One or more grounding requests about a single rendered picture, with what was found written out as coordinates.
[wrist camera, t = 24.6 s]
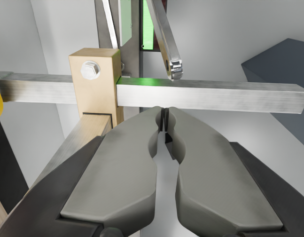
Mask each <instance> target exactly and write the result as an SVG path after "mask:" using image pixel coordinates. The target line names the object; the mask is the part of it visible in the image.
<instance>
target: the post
mask: <svg viewBox="0 0 304 237"><path fill-rule="evenodd" d="M111 129H112V124H111V115H104V114H84V115H83V116H82V117H81V119H80V120H79V121H78V123H77V124H76V125H75V127H74V128H73V130H72V131H71V132H70V134H69V135H68V136H67V138H66V139H65V141H64V142H63V143H62V145H61V146H60V148H59V149H58V150H57V152H56V153H55V154H54V155H53V157H52V158H51V160H50V161H49V163H48V164H47V165H46V167H45V168H44V169H43V171H42V172H41V174H40V175H39V176H38V178H37V179H36V181H35V182H34V183H33V184H32V186H31V187H30V188H29V190H28V191H27V193H28V192H29V191H30V190H31V189H32V188H33V187H34V186H35V185H36V184H37V183H38V182H40V181H41V180H42V179H43V178H44V177H45V176H47V175H48V174H49V173H50V172H51V171H53V170H54V169H55V168H57V167H58V166H59V165H60V164H61V163H63V162H64V161H65V160H67V159H68V158H69V157H70V156H72V155H73V154H74V153H75V152H77V151H78V150H79V149H81V148H82V147H83V146H84V145H86V144H87V143H88V142H89V141H91V140H92V139H93V138H94V137H96V136H97V135H100V136H104V135H105V134H106V133H108V132H109V131H110V130H111ZM27 193H26V194H27ZM26 194H25V195H26Z"/></svg>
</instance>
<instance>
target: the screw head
mask: <svg viewBox="0 0 304 237"><path fill-rule="evenodd" d="M80 71H81V74H82V76H83V78H85V79H89V80H92V79H96V78H97V77H99V75H100V72H101V69H100V67H99V65H98V64H97V63H96V62H95V61H91V60H88V61H86V62H84V63H83V65H82V68H81V70H80Z"/></svg>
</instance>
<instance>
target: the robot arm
mask: <svg viewBox="0 0 304 237"><path fill-rule="evenodd" d="M163 120H164V129H165V132H167V133H168V134H169V135H170V136H171V137H172V150H171V154H172V155H173V156H174V157H175V158H176V160H177V161H178V163H179V170H178V177H177V185H176V192H175V201H176V209H177V217H178V220H179V222H180V224H181V225H182V226H183V227H185V228H186V229H188V230H189V231H191V232H192V233H194V234H196V235H197V236H198V237H304V196H303V195H302V194H301V193H300V192H298V191H297V190H296V189H295V188H294V187H292V186H291V185H290V184H289V183H288V182H286V181H285V180H284V179H282V178H281V177H280V176H279V175H278V174H276V173H275V172H274V171H273V170H272V169H270V168H269V167H268V166H267V165H265V164H264V163H263V162H262V161H260V160H259V159H258V158H257V157H255V156H254V155H253V154H252V153H250V152H249V151H248V150H247V149H245V148H244V147H243V146H242V145H240V144H239V143H238V142H229V141H228V140H227V139H226V138H225V137H224V136H223V135H222V134H221V133H219V132H218V131H217V130H215V129H214V128H212V127H211V126H209V125H208V124H206V123H204V122H202V121H201V120H199V119H197V118H195V117H193V116H191V115H189V114H187V113H186V112H184V111H182V110H180V109H178V108H176V107H173V106H172V107H169V108H164V107H160V106H154V107H152V108H150V109H148V110H146V111H144V112H141V113H139V114H137V115H135V116H133V117H131V118H129V119H127V120H125V121H123V122H122V123H120V124H119V125H117V126H116V127H114V128H113V129H111V130H110V131H109V132H108V133H106V134H105V135H104V136H100V135H97V136H96V137H94V138H93V139H92V140H91V141H89V142H88V143H87V144H86V145H84V146H83V147H82V148H81V149H79V150H78V151H77V152H75V153H74V154H73V155H72V156H70V157H69V158H68V159H67V160H65V161H64V162H63V163H61V164H60V165H59V166H58V167H57V168H55V169H54V170H53V171H51V172H50V173H49V174H48V175H47V176H45V177H44V178H43V179H42V180H41V181H40V182H38V183H37V184H36V185H35V186H34V187H33V188H32V189H31V190H30V191H29V192H28V193H27V194H26V195H25V196H24V197H23V198H22V199H21V200H20V202H19V203H18V204H17V205H16V206H15V207H14V208H13V210H12V211H11V212H10V213H9V214H8V216H7V217H6V218H5V220H4V221H3V222H2V224H1V225H0V237H129V236H130V235H132V234H133V233H135V232H137V231H139V230H141V229H142V228H144V227H146V226H148V225H149V224H150V223H151V222H152V221H153V219H154V216H155V204H156V181H157V165H156V163H155V162H154V161H153V159H152V158H153V157H154V156H155V155H156V154H157V141H158V134H159V133H160V131H161V132H162V131H163Z"/></svg>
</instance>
